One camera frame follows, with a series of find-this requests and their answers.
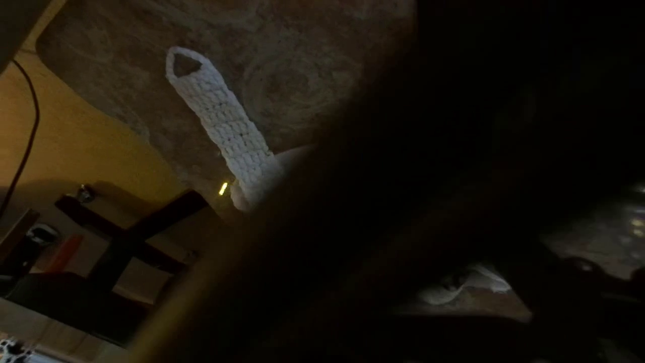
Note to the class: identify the red handled tool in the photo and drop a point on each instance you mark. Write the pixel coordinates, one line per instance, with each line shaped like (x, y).
(66, 253)

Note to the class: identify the grey remote control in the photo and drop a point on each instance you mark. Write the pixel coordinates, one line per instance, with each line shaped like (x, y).
(416, 231)

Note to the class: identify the white crocheted cloth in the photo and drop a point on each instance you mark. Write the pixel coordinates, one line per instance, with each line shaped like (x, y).
(254, 167)

